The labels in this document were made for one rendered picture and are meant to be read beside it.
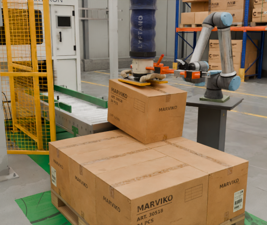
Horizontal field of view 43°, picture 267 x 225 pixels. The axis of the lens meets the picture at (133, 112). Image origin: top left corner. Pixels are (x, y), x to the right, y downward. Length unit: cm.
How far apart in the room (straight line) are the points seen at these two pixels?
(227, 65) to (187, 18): 887
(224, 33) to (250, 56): 811
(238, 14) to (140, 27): 814
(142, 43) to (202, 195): 131
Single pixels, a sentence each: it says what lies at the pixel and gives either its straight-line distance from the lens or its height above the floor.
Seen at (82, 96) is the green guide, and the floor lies 60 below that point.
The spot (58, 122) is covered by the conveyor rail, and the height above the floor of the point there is 44.
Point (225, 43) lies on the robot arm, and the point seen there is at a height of 132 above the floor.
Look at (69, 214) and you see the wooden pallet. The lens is 283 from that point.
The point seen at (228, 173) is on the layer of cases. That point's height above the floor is 50.
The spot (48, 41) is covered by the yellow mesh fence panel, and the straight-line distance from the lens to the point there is 364.
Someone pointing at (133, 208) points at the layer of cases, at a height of 49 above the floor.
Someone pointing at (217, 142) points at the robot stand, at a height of 35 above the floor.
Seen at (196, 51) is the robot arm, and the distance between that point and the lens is 317.
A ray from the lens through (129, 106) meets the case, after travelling 282.
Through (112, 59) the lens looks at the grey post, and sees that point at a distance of 640.
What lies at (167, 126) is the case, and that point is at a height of 66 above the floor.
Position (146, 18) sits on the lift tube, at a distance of 284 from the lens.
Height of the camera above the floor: 141
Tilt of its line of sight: 13 degrees down
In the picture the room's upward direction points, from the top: straight up
